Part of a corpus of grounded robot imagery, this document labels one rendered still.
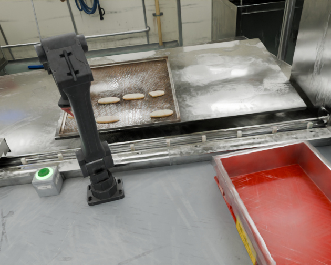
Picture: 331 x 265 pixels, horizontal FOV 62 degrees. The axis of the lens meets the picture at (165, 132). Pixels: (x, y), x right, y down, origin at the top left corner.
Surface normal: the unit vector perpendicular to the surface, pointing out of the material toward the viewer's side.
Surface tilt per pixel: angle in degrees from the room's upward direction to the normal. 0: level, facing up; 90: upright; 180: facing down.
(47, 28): 90
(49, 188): 90
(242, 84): 10
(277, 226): 0
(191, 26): 90
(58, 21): 90
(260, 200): 0
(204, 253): 0
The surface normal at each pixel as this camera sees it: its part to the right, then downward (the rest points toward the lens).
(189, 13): 0.08, 0.58
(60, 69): 0.22, -0.29
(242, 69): -0.07, -0.69
